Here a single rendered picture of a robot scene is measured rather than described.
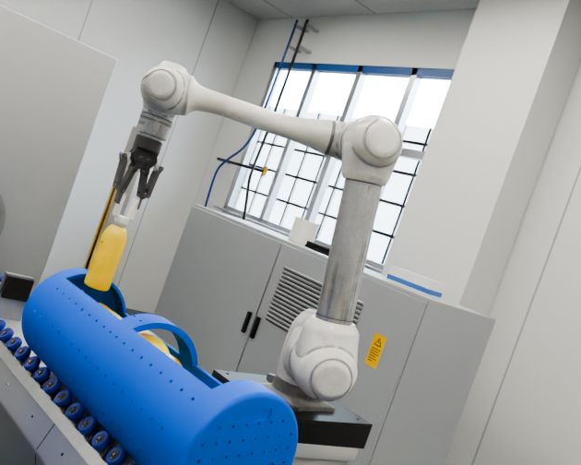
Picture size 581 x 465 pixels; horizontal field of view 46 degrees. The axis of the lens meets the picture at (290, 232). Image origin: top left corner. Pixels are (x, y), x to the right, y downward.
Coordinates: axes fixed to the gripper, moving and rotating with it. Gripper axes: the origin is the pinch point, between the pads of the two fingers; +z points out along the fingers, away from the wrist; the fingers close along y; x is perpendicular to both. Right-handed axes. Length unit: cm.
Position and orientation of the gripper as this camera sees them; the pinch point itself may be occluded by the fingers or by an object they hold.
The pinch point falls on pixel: (125, 207)
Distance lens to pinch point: 193.9
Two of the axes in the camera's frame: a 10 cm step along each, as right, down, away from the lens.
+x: 6.3, 2.4, -7.4
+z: -3.3, 9.4, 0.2
